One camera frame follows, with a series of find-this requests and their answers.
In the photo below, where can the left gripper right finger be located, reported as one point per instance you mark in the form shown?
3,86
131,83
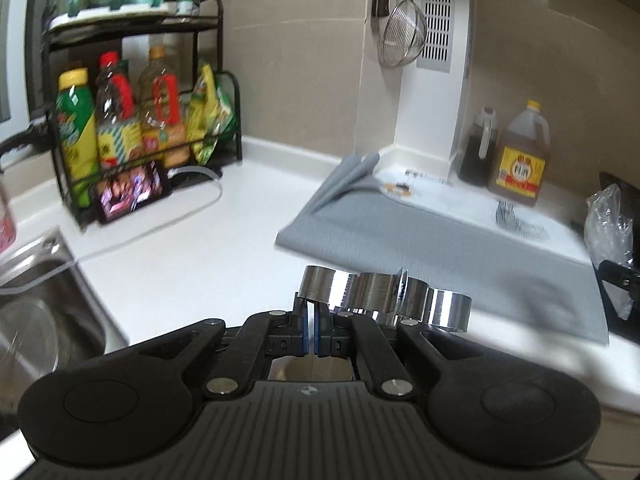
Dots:
496,409

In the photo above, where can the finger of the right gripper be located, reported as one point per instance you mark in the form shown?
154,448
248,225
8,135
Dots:
619,287

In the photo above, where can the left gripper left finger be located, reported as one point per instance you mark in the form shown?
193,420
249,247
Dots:
135,402

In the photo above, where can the clear plastic bag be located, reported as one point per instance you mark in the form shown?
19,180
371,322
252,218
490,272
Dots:
608,234

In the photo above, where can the silver metal cup set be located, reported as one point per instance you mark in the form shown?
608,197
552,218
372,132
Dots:
387,298

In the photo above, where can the white patterned cloth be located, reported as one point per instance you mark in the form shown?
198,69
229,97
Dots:
551,225

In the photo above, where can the stainless steel sink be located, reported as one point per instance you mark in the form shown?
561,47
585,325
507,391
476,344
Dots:
50,319

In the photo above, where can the cooking wine jug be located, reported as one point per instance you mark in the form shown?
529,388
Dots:
521,157

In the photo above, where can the dark soy sauce dispenser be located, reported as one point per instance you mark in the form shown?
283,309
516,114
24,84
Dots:
480,148

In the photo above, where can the smartphone with lit screen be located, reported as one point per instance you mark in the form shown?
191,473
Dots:
132,194

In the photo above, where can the grey dish mat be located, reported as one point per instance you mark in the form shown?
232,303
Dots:
350,222

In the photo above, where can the red cap sauce bottle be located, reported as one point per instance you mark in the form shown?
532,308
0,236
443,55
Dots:
117,127

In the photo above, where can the yellow green bottle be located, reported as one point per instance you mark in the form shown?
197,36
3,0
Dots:
77,132

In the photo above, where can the yellow green snack bag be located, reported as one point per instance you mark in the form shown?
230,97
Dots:
210,120

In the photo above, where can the amber oil bottle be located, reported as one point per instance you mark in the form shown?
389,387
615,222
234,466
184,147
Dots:
163,129

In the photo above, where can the black spice rack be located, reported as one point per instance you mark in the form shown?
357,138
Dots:
220,157

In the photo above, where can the hanging metal strainer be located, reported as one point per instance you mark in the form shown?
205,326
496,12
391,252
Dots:
404,35

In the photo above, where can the white wall vent grille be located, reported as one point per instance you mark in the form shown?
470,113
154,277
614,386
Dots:
436,53

